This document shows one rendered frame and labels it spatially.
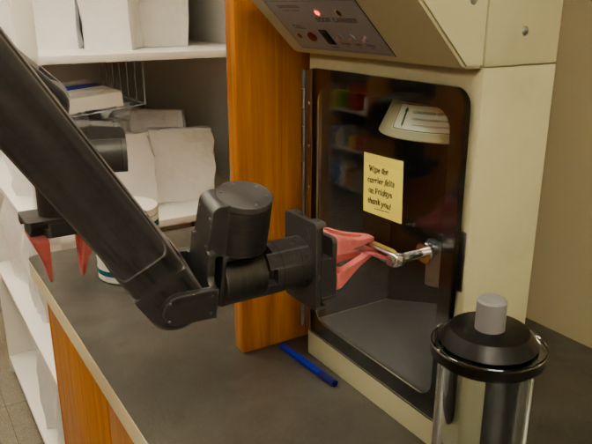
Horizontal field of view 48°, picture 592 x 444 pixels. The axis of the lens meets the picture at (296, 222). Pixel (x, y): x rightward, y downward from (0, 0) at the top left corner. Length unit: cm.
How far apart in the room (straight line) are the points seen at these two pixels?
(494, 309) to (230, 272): 26
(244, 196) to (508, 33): 31
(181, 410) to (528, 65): 62
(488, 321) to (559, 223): 59
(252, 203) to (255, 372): 45
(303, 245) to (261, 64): 34
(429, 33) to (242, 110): 37
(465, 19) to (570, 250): 62
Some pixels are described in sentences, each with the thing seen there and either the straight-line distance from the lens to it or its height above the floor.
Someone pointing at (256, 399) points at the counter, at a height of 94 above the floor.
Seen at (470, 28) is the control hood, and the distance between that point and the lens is 68.
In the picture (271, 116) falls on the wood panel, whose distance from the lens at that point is 98.
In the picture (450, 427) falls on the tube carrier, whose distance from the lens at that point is 67.
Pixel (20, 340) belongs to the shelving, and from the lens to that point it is 304.
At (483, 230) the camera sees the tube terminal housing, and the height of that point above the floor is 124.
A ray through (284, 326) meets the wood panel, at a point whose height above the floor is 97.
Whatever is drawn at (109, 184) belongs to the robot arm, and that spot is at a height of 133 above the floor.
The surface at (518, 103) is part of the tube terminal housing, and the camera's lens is 75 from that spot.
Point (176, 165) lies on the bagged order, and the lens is 195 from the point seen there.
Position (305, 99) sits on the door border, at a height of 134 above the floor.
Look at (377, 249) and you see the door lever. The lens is 76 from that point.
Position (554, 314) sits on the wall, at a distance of 126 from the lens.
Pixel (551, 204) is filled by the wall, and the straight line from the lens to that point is 121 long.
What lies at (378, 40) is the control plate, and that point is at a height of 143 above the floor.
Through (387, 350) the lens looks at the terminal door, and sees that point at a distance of 88.
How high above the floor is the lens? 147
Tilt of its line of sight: 18 degrees down
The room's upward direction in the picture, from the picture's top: straight up
